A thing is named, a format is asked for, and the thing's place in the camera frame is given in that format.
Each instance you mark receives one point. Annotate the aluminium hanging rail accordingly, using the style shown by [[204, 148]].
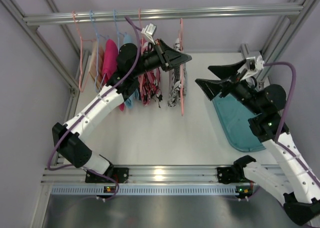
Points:
[[60, 18]]

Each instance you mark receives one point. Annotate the newspaper print trousers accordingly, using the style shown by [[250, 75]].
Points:
[[178, 85]]

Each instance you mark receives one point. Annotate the blue hanger of magenta trousers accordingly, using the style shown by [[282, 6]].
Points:
[[97, 37]]

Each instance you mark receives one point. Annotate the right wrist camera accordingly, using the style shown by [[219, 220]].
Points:
[[254, 64]]

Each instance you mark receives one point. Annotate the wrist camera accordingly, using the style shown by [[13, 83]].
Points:
[[149, 31], [254, 64]]

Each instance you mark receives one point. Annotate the magenta trousers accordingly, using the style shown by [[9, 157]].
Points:
[[109, 65]]

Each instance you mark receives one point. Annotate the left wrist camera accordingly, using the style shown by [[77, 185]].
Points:
[[149, 31]]

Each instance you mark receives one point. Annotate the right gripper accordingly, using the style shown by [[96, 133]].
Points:
[[230, 82]]

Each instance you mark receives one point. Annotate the peach striped trousers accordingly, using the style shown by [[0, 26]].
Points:
[[96, 63]]

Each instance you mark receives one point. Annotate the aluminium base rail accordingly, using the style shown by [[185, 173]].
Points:
[[150, 175]]

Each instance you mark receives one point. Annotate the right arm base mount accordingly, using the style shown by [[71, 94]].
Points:
[[231, 174]]

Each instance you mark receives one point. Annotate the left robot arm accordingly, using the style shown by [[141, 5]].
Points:
[[69, 138]]

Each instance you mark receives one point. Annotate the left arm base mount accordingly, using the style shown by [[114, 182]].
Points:
[[118, 174]]

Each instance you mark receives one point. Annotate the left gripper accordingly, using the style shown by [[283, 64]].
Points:
[[163, 58]]

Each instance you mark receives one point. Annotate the teal plastic bin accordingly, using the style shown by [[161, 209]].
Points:
[[234, 118]]

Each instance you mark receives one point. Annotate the pink hanger of camouflage trousers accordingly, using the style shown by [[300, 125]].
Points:
[[142, 41]]

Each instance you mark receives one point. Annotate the grey slotted cable duct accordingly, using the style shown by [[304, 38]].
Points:
[[146, 190]]

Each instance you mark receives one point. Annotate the pink camouflage trousers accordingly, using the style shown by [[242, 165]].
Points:
[[149, 87]]

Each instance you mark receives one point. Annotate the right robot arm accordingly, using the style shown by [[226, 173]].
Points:
[[299, 191]]

